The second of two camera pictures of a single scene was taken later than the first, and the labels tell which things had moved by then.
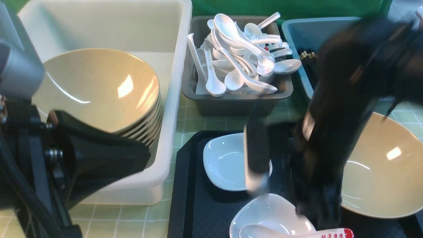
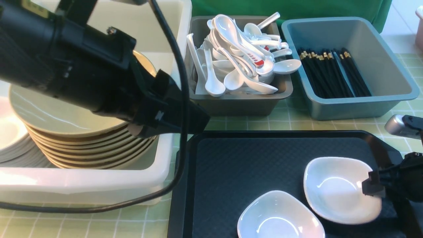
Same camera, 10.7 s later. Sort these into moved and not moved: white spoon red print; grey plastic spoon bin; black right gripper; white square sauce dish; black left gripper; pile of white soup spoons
Moved: white spoon red print; black left gripper; black right gripper; white square sauce dish
Not moved: grey plastic spoon bin; pile of white soup spoons
